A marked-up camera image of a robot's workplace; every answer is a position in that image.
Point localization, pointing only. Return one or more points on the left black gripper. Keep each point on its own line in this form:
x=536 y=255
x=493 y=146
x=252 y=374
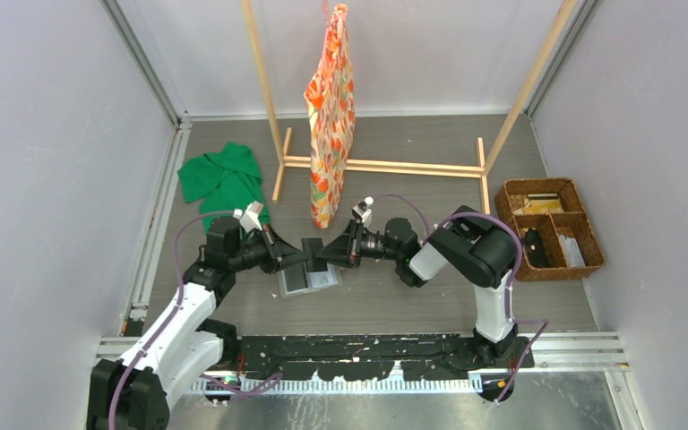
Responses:
x=279 y=253

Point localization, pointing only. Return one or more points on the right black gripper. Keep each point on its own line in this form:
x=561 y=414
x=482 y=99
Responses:
x=346 y=251

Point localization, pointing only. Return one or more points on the grey card holder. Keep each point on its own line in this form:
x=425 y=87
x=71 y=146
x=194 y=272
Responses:
x=297 y=280

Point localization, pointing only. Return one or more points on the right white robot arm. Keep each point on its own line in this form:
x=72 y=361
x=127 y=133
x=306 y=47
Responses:
x=478 y=246

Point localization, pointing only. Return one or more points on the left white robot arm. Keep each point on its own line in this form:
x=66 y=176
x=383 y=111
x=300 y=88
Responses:
x=139 y=389

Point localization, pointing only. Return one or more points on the gold card in basket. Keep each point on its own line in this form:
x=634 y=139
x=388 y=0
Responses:
x=537 y=203

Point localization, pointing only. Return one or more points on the wooden hanging rack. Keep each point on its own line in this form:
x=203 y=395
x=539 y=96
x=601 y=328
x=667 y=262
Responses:
x=485 y=160

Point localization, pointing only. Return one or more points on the green cloth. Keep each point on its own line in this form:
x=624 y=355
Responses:
x=222 y=181

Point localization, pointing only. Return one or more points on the orange patterned hanging cloth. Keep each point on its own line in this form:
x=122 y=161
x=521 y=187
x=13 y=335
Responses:
x=329 y=99

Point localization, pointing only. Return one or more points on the black object in basket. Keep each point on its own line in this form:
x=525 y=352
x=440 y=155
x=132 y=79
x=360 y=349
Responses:
x=535 y=249

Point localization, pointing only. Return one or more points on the brown wicker basket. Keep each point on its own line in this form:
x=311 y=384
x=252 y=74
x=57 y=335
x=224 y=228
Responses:
x=574 y=222

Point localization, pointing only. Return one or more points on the white paper in basket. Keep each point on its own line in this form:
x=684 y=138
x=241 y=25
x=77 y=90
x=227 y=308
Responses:
x=572 y=252

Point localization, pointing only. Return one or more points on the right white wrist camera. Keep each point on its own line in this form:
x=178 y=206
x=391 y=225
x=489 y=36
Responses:
x=362 y=211

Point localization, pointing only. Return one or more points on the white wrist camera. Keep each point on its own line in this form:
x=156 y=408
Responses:
x=362 y=211
x=250 y=216

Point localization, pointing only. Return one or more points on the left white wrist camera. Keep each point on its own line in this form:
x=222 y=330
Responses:
x=250 y=216

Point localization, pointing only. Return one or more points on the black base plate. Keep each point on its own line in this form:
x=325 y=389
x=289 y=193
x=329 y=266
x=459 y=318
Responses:
x=420 y=357

